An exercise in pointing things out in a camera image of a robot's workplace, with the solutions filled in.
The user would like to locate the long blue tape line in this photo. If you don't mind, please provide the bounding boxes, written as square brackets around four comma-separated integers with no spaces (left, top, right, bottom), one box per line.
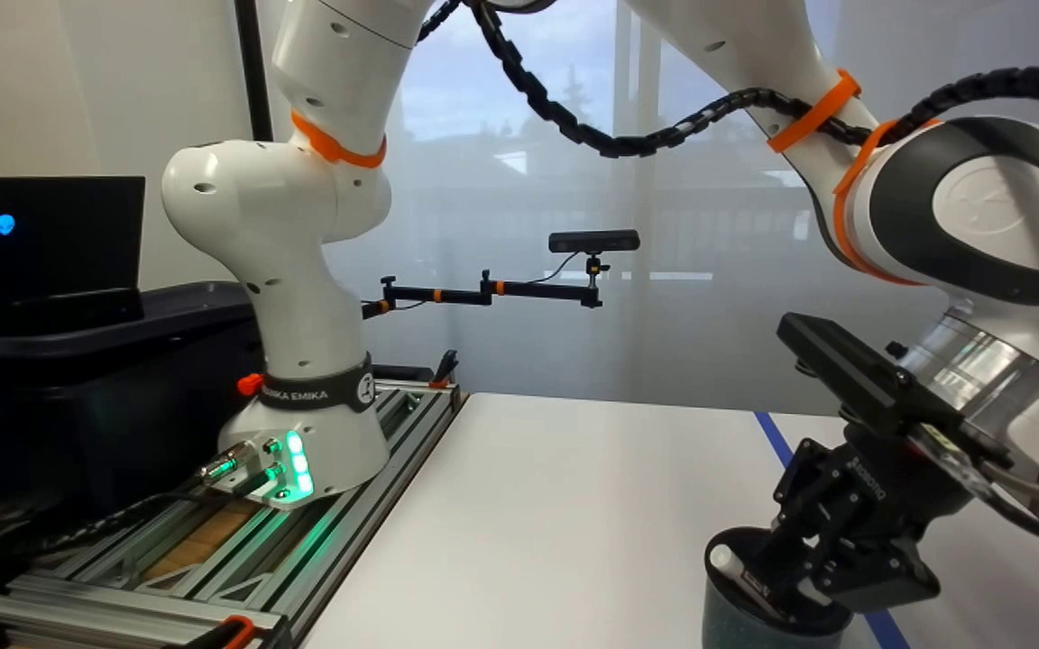
[751,407,911,649]

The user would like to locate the marker with white cap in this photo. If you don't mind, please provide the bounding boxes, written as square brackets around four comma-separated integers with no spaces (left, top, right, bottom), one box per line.
[711,539,751,582]

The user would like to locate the orange strap on forearm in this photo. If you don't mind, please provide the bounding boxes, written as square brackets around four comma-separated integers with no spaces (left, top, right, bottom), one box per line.
[766,68,864,155]

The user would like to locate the black stereo camera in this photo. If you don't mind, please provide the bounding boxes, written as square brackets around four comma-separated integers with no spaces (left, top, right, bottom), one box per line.
[543,226,642,261]

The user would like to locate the orange strap on wrist link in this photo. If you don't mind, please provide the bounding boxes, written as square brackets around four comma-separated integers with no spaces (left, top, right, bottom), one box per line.
[830,114,922,289]

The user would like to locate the black box with blue light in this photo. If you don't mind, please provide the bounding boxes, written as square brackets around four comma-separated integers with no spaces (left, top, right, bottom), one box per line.
[0,174,149,340]

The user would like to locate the dark teal cup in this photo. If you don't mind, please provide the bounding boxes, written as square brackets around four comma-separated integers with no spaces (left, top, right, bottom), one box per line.
[700,527,858,649]

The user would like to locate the black vertical pole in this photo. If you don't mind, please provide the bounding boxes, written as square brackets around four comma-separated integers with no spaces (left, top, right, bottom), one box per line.
[235,0,278,145]

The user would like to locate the orange strap on shoulder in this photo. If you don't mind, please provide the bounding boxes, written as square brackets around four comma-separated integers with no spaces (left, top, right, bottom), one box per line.
[288,112,388,174]

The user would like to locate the black camera boom orange joints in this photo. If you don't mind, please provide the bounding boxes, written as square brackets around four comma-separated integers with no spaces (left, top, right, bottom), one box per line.
[358,250,609,326]

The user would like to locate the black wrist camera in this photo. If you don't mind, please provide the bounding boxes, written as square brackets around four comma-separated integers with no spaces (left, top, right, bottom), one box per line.
[775,309,945,427]

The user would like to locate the aluminium rail base frame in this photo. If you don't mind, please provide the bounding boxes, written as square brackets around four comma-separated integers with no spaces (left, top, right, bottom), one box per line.
[0,380,469,649]

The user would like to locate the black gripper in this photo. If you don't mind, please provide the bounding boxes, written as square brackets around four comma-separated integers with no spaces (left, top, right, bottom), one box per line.
[721,407,992,614]

